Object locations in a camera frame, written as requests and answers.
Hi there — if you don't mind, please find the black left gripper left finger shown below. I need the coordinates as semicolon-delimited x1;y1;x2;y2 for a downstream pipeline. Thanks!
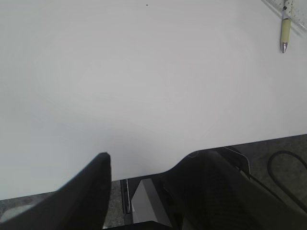
0;153;111;230

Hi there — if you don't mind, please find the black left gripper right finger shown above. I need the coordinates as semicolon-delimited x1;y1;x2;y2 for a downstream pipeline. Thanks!
165;150;307;230

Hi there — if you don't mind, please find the clear plastic ruler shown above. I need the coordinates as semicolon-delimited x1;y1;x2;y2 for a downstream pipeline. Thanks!
262;0;307;34

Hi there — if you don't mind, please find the cream yellow-green pen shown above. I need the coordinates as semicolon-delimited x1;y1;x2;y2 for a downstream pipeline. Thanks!
280;0;294;54

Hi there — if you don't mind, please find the black floor cable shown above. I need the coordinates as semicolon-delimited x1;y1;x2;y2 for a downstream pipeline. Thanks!
267;150;307;199

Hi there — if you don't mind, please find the white table leg frame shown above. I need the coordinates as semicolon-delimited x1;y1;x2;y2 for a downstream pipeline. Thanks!
131;179;172;227

